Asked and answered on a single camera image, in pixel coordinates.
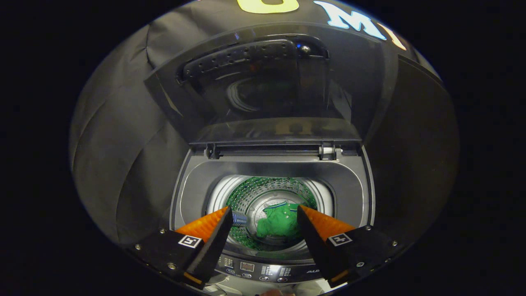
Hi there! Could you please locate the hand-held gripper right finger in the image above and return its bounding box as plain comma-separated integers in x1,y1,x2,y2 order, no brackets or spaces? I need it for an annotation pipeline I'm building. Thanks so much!
297,205,405,288

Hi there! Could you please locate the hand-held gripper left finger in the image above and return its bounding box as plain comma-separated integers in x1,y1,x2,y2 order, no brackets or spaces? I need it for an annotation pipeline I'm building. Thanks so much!
127,206,234,290

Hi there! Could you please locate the green polo shirt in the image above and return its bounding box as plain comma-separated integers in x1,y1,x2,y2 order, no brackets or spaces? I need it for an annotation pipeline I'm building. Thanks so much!
257,203,305,239

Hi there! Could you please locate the dark washing machine lid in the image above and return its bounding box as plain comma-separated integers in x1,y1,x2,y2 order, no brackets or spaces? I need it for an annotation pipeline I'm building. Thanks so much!
144,23,401,148

